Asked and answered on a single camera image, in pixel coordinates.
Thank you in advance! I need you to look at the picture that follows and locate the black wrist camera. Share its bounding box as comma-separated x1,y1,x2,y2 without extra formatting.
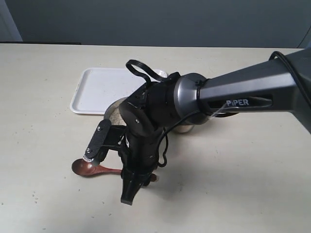
83,119,126,165

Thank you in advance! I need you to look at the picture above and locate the white plastic tray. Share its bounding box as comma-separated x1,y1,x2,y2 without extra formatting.
69,67,168,116

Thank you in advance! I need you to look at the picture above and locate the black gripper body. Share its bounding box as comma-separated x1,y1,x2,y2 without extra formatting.
120,125,165,179

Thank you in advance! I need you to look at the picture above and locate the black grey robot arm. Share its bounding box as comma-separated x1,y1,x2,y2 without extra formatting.
120,49,311,205

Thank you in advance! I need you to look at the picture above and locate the stainless steel cup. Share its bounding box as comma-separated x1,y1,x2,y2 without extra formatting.
173,124,194,133

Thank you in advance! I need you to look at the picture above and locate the dark brown wooden spoon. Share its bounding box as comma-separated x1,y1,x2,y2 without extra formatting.
71,158,159,183

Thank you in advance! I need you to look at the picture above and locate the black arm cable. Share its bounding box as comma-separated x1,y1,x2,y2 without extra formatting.
125,59,185,168

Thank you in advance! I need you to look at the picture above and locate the steel bowl of rice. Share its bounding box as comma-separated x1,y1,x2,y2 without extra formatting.
104,97,127,126

